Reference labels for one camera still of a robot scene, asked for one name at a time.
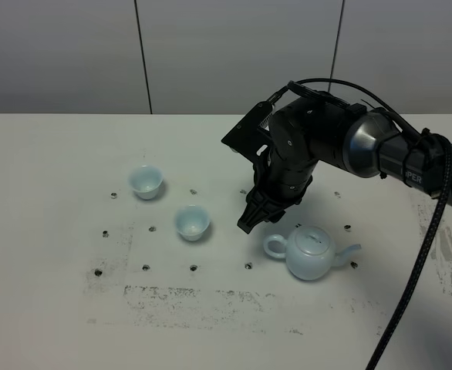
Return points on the light blue porcelain teapot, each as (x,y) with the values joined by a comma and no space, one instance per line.
(309,252)

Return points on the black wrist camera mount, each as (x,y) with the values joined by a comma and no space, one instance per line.
(249,135)

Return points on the near light blue teacup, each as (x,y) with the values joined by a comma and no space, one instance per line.
(191,222)

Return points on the far light blue teacup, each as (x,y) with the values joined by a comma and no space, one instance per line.
(145,182)

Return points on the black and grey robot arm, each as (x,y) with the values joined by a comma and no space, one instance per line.
(367,143)

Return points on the light blue teacup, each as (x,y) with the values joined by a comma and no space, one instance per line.
(191,222)
(145,182)

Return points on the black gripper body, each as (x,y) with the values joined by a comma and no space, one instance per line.
(287,169)

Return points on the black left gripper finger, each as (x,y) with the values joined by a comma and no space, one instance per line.
(260,208)

